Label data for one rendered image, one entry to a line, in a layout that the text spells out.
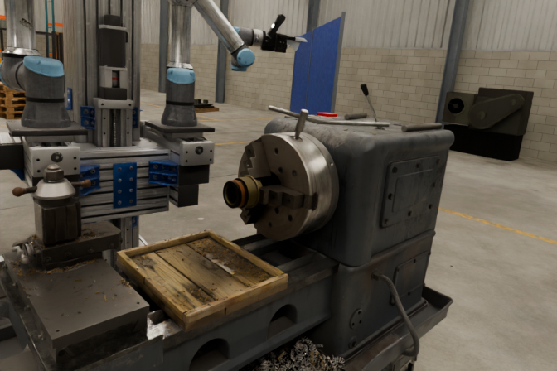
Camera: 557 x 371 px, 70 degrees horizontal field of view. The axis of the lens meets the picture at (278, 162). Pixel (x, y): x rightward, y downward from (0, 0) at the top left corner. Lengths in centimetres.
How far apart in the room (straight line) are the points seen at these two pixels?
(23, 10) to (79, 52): 22
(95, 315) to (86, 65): 116
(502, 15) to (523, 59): 119
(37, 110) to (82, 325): 93
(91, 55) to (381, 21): 1145
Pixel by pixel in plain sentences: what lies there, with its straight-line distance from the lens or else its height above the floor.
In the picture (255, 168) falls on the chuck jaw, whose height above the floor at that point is 114.
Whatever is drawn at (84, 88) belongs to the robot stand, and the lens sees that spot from 177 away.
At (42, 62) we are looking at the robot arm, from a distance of 156.
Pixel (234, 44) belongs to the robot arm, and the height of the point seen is 151.
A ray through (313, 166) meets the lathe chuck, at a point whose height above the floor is 117.
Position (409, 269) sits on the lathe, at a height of 75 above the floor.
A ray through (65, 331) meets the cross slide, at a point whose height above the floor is 97.
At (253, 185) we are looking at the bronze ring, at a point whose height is 111.
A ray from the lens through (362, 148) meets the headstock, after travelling 114.
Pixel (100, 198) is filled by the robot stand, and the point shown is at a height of 89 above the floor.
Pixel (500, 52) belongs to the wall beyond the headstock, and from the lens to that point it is 1124.
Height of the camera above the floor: 140
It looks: 12 degrees down
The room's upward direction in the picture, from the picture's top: 5 degrees clockwise
